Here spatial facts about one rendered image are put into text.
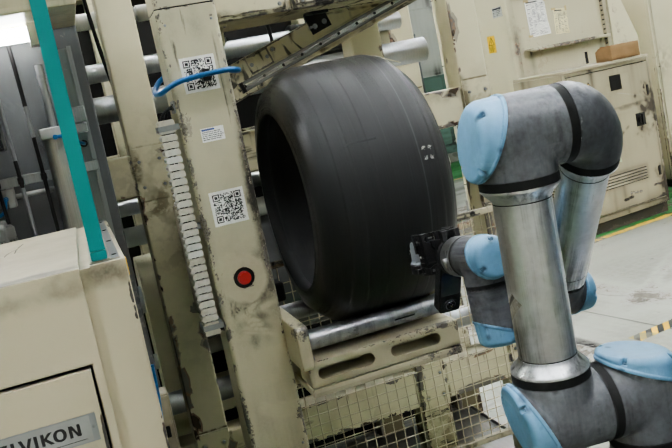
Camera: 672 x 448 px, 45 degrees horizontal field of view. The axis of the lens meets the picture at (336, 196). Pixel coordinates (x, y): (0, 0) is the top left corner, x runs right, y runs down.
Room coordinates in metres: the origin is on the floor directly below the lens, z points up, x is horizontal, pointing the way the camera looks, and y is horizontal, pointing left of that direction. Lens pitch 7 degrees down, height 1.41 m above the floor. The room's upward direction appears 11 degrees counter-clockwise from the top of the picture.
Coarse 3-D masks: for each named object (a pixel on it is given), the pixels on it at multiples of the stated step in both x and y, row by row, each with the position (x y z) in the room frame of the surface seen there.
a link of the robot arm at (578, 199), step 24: (576, 96) 1.13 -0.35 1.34; (600, 96) 1.15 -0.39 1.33; (600, 120) 1.13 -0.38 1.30; (600, 144) 1.14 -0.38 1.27; (576, 168) 1.19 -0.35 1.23; (600, 168) 1.18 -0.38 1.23; (576, 192) 1.22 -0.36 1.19; (600, 192) 1.23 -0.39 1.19; (576, 216) 1.25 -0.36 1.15; (576, 240) 1.28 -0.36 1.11; (576, 264) 1.31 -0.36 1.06; (576, 288) 1.35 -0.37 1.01; (576, 312) 1.39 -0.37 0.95
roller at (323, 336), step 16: (400, 304) 1.80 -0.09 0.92; (416, 304) 1.80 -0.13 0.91; (432, 304) 1.80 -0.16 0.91; (352, 320) 1.76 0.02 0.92; (368, 320) 1.76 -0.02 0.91; (384, 320) 1.77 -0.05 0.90; (400, 320) 1.78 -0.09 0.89; (320, 336) 1.72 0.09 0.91; (336, 336) 1.73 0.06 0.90; (352, 336) 1.75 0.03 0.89
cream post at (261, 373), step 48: (192, 0) 1.77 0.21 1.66; (192, 48) 1.76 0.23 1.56; (192, 96) 1.75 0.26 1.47; (192, 144) 1.75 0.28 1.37; (240, 144) 1.78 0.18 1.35; (192, 192) 1.78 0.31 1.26; (240, 240) 1.76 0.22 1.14; (240, 288) 1.76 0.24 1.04; (240, 336) 1.75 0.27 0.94; (240, 384) 1.74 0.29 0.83; (288, 384) 1.77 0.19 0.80; (288, 432) 1.77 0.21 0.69
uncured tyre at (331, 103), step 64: (320, 64) 1.85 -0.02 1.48; (384, 64) 1.82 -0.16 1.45; (256, 128) 2.02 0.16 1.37; (320, 128) 1.66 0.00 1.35; (384, 128) 1.68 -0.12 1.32; (320, 192) 1.64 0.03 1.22; (384, 192) 1.64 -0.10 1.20; (448, 192) 1.70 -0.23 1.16; (320, 256) 1.69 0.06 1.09; (384, 256) 1.66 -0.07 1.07
